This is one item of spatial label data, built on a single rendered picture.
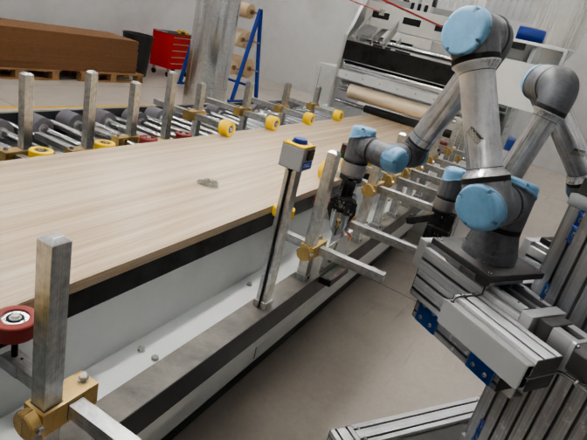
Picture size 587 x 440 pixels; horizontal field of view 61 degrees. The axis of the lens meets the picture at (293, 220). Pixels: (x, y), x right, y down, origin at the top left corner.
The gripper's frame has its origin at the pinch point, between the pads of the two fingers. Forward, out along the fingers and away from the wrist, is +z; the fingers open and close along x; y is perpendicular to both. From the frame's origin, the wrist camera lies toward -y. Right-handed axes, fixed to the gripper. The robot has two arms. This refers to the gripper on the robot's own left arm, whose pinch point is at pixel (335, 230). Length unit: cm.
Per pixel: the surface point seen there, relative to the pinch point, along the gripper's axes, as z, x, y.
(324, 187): -12.8, -7.2, -2.4
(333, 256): 10.5, 1.6, -3.5
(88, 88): -17, -109, -40
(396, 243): 7.0, 23.5, -21.8
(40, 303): -11, -44, 91
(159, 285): 15, -44, 36
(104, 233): 2, -59, 39
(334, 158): -22.8, -6.5, -2.1
